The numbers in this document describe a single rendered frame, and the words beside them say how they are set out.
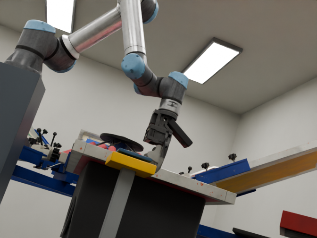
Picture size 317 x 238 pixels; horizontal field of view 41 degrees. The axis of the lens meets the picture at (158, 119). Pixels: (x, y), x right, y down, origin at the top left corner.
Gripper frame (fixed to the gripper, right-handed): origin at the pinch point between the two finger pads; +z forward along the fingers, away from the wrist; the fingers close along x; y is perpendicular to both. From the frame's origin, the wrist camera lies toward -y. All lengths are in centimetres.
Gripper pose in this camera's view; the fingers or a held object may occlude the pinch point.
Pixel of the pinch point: (156, 170)
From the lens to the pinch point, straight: 145.1
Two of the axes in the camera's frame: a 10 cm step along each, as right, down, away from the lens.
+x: 2.4, -2.0, -9.5
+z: -2.9, 9.2, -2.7
